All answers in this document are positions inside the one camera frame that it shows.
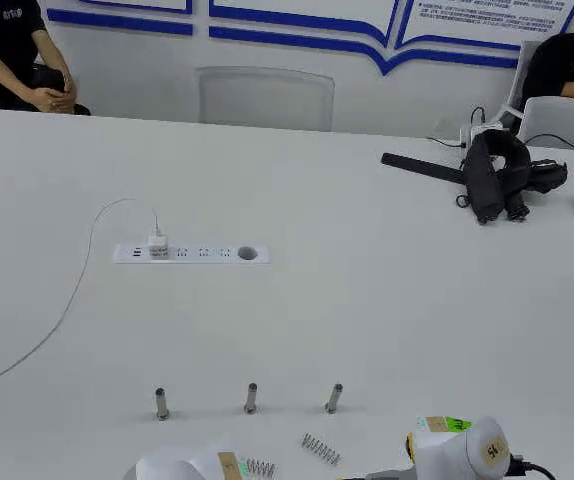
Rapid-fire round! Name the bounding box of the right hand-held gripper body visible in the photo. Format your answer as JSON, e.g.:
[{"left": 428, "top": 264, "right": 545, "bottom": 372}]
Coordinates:
[{"left": 405, "top": 414, "right": 513, "bottom": 480}]

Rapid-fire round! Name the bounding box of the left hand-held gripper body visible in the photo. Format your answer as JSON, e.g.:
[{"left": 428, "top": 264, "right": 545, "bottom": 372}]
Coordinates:
[{"left": 120, "top": 438, "right": 249, "bottom": 480}]

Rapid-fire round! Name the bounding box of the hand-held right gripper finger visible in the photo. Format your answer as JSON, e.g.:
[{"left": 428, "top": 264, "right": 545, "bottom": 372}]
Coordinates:
[{"left": 339, "top": 468, "right": 418, "bottom": 480}]

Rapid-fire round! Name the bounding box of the metal pin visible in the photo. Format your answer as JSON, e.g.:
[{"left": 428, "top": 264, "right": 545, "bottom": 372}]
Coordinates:
[
  {"left": 323, "top": 382, "right": 345, "bottom": 415},
  {"left": 242, "top": 382, "right": 260, "bottom": 416},
  {"left": 153, "top": 387, "right": 172, "bottom": 422}
]

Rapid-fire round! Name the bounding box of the steel coil spring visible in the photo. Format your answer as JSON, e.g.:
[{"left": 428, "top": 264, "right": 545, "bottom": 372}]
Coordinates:
[
  {"left": 299, "top": 432, "right": 343, "bottom": 468},
  {"left": 244, "top": 456, "right": 277, "bottom": 480}
]

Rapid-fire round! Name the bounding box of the white power strip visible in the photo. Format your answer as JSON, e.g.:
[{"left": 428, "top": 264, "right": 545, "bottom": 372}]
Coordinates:
[{"left": 112, "top": 242, "right": 271, "bottom": 265}]

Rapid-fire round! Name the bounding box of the white plug charger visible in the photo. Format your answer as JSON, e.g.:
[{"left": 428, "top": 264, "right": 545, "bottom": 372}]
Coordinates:
[{"left": 146, "top": 227, "right": 170, "bottom": 260}]

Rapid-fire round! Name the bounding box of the white power adapter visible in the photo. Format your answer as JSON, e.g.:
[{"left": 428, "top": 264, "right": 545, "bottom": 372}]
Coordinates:
[{"left": 458, "top": 121, "right": 504, "bottom": 151}]

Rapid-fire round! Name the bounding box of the white office chair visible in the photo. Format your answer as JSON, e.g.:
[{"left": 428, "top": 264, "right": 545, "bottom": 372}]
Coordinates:
[
  {"left": 516, "top": 95, "right": 574, "bottom": 153},
  {"left": 497, "top": 39, "right": 539, "bottom": 121}
]

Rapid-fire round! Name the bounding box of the grey office chair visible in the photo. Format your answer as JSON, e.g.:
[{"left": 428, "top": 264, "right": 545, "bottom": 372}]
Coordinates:
[{"left": 195, "top": 65, "right": 336, "bottom": 133}]

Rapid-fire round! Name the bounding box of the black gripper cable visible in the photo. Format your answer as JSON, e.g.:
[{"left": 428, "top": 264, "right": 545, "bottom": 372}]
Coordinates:
[{"left": 508, "top": 453, "right": 559, "bottom": 480}]

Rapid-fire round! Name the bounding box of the thin white charger cable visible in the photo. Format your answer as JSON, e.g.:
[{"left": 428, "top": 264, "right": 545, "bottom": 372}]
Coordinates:
[{"left": 0, "top": 197, "right": 161, "bottom": 392}]

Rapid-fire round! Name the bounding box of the black strap headset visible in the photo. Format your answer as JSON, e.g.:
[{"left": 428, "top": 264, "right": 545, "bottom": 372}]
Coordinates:
[{"left": 380, "top": 128, "right": 570, "bottom": 226}]

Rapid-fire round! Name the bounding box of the blue white wall sign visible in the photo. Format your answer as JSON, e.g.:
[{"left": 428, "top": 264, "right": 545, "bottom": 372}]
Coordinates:
[{"left": 45, "top": 0, "right": 574, "bottom": 77}]

